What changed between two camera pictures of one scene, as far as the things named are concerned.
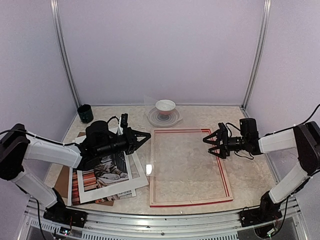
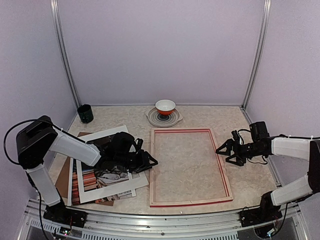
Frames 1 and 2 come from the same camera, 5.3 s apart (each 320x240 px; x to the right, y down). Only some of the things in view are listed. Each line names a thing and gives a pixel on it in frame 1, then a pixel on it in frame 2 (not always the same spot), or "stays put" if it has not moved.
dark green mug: [85, 113] stays put
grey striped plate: [158, 119] stays put
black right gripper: [221, 136] → [230, 143]
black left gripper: [132, 143] → [143, 163]
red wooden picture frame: [153, 204] stays put
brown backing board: [62, 183] stays put
